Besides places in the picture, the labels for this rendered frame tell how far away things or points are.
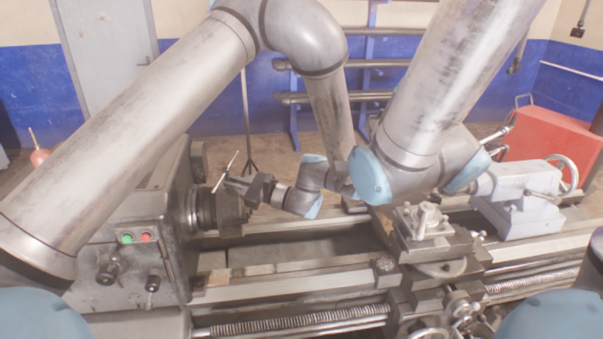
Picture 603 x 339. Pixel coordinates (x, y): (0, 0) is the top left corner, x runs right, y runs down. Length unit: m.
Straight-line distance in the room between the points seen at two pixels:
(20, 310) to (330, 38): 0.53
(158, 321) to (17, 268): 0.95
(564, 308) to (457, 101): 0.21
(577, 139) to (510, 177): 2.21
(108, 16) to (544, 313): 4.28
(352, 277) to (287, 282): 0.27
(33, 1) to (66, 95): 1.13
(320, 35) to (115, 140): 0.36
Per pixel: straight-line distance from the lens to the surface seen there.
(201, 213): 1.23
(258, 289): 1.33
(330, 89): 0.63
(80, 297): 1.38
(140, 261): 1.16
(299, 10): 0.56
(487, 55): 0.33
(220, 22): 0.57
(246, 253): 1.61
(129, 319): 1.38
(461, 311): 1.35
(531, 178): 1.74
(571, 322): 0.35
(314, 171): 1.00
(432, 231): 1.20
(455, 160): 0.52
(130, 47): 4.28
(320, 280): 1.34
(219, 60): 0.53
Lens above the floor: 1.89
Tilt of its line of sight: 28 degrees down
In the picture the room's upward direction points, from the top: 1 degrees clockwise
